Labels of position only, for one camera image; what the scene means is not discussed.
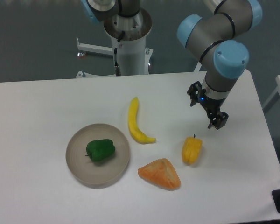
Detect orange triangular bread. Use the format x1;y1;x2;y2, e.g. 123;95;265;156
138;158;181;190

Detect yellow banana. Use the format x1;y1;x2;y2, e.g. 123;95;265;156
127;97;156;144

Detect beige round plate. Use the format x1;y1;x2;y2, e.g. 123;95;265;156
65;124;130;189

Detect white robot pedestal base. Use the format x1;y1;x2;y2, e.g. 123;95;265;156
76;8;153;76

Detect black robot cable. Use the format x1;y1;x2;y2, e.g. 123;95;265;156
113;31;125;77

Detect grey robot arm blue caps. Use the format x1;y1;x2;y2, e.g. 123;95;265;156
82;0;263;129

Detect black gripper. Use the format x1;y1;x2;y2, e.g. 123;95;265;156
187;81;229;130

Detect yellow bell pepper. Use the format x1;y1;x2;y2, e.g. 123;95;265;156
182;134;203;164

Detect green bell pepper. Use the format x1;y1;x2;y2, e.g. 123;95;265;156
85;139;115;162

